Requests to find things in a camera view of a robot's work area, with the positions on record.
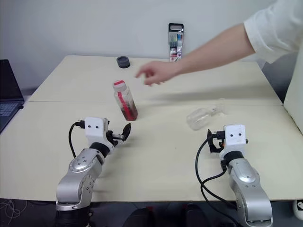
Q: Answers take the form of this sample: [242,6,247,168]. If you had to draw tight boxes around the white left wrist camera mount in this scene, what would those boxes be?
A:
[84,117,115,152]

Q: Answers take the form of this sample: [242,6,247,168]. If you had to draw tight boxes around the person's bare hand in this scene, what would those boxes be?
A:
[134,61,183,87]

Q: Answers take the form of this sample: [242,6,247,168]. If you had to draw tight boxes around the black round lid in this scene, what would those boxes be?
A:
[116,55,132,70]

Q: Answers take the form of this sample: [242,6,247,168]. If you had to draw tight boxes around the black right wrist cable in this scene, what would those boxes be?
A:
[195,136,240,227]

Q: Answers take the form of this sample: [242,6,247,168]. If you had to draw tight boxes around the marker pen pack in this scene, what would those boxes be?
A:
[168,23,185,63]

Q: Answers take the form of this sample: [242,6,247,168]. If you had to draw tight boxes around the person's white shirt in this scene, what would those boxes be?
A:
[243,0,303,126]

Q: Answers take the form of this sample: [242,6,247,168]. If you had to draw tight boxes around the clear drink bottle red label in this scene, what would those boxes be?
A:
[111,80,139,122]

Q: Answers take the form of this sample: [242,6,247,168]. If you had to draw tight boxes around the dark laptop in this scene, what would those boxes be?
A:
[0,59,26,133]

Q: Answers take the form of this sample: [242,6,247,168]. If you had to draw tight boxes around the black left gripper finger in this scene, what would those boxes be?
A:
[121,122,132,142]

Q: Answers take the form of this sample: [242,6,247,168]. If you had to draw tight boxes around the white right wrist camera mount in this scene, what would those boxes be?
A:
[219,124,249,159]

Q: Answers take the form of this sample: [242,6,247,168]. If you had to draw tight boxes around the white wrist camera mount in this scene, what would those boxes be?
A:
[219,124,249,159]
[84,117,115,152]

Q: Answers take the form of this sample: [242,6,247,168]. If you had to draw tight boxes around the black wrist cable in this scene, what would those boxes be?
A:
[195,136,240,227]
[68,120,86,158]

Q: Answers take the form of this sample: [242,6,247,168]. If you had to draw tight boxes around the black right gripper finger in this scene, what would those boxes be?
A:
[207,129,220,154]

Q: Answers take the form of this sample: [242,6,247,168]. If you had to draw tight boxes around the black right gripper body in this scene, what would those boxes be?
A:
[212,131,225,153]

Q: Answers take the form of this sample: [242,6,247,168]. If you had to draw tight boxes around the clear wine glass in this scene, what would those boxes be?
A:
[186,104,228,131]

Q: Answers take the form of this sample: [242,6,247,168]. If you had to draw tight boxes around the white rounded object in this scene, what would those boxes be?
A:
[292,200,303,219]

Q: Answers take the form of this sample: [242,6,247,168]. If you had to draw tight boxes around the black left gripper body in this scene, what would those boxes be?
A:
[103,119,126,147]

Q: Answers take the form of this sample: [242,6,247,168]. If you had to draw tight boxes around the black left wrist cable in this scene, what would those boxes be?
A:
[68,120,86,158]

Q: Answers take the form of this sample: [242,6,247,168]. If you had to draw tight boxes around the thin white cord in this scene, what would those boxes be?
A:
[0,198,27,221]

